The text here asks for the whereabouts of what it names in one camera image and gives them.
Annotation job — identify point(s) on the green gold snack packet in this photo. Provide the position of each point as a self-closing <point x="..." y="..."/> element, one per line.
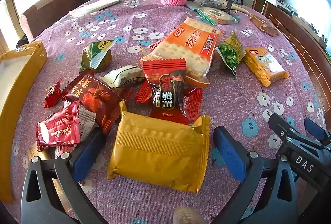
<point x="97" y="54"/>

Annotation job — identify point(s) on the green pea snack packet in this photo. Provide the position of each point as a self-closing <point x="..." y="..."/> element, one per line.
<point x="230" y="54"/>

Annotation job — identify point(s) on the cream flat packet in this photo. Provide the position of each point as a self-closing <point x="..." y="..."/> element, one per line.
<point x="239" y="7"/>

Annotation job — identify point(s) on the brown snack packet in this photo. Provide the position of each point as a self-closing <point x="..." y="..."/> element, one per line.
<point x="263" y="26"/>

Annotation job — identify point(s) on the long orange cracker packet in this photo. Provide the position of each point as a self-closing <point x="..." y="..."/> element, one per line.
<point x="191" y="45"/>

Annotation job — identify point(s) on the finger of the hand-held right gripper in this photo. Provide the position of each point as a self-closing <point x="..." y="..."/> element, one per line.
<point x="284" y="125"/>
<point x="315" y="128"/>

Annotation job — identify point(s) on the white red-edged packet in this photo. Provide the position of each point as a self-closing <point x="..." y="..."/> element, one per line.
<point x="86" y="120"/>

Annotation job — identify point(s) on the round rice cracker packet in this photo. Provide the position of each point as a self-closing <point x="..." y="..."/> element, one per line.
<point x="217" y="15"/>

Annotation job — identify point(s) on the orange biscuit packet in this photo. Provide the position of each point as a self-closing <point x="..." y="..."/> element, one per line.
<point x="266" y="66"/>

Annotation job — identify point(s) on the red and black candy packet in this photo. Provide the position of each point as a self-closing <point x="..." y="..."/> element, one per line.
<point x="165" y="81"/>

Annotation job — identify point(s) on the white paper booklet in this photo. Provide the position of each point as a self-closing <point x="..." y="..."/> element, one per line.
<point x="95" y="6"/>

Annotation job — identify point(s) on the red candy wrapper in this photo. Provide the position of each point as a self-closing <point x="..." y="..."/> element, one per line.
<point x="192" y="105"/>
<point x="143" y="93"/>

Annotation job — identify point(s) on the clear bag of dark bits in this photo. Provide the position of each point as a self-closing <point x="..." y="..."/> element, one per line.
<point x="209" y="2"/>

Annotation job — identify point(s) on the wooden glazed door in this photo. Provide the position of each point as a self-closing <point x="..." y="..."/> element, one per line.
<point x="7" y="11"/>

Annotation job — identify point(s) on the white beige snack packet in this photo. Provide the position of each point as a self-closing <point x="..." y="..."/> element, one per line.
<point x="121" y="76"/>

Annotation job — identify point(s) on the beige fuzzy cloth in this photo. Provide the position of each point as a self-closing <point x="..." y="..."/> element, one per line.
<point x="188" y="216"/>

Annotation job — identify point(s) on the golden yellow snack packet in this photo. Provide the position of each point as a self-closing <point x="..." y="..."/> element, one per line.
<point x="157" y="151"/>

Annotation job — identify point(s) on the yellow cardboard box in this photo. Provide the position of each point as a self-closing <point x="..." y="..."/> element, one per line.
<point x="23" y="76"/>

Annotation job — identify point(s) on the small red candy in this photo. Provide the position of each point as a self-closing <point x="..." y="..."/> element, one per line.
<point x="53" y="93"/>

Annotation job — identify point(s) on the red packet white script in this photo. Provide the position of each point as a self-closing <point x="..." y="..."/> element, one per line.
<point x="59" y="128"/>

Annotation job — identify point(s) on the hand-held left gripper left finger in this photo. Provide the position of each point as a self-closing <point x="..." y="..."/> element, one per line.
<point x="85" y="156"/>

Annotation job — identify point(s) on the brown armchair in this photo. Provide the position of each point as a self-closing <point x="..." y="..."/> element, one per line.
<point x="49" y="11"/>

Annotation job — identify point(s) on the purple floral tablecloth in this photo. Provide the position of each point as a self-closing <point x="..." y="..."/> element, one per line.
<point x="245" y="105"/>

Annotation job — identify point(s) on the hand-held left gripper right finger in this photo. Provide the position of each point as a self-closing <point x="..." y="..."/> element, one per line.
<point x="230" y="154"/>

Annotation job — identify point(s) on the dark red leaf-print packet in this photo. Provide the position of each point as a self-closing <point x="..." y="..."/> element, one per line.
<point x="95" y="99"/>

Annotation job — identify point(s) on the wooden brick-pattern cabinet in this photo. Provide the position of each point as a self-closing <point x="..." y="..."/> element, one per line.
<point x="310" y="45"/>

